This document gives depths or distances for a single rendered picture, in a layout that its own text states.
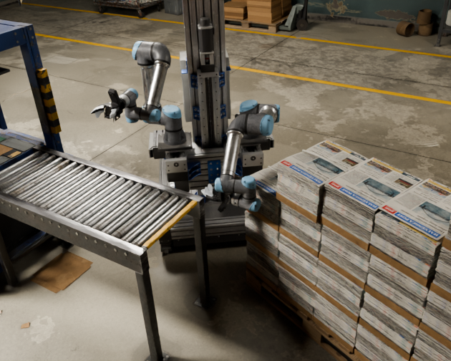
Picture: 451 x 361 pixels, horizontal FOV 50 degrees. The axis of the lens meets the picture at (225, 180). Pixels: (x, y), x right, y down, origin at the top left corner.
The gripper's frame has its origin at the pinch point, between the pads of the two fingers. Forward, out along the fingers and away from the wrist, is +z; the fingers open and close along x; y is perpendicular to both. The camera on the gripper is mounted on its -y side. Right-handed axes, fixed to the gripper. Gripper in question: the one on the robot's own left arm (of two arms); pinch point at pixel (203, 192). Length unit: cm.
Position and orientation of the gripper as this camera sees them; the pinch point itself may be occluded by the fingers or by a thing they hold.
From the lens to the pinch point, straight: 274.2
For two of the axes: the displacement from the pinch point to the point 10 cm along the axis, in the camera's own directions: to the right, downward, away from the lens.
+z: -8.6, -2.5, 4.5
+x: -5.1, 4.7, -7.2
